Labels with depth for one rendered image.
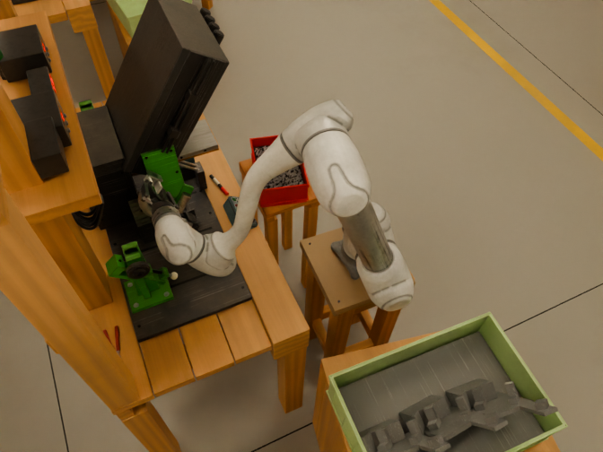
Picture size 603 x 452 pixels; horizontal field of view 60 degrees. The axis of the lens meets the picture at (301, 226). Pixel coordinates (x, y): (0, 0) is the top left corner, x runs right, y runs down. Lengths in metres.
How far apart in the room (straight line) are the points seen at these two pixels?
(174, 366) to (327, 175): 0.94
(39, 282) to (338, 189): 0.66
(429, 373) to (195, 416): 1.26
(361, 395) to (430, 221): 1.71
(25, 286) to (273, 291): 0.98
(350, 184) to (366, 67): 3.16
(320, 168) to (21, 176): 0.75
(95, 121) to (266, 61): 2.45
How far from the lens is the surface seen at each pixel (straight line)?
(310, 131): 1.31
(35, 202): 1.47
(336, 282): 1.95
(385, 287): 1.70
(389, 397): 1.85
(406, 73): 4.33
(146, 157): 1.88
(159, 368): 1.87
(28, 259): 1.10
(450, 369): 1.93
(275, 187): 2.17
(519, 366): 1.92
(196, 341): 1.88
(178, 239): 1.54
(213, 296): 1.92
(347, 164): 1.22
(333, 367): 1.92
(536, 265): 3.36
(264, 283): 1.93
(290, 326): 1.85
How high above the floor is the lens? 2.58
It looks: 54 degrees down
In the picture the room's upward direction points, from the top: 2 degrees clockwise
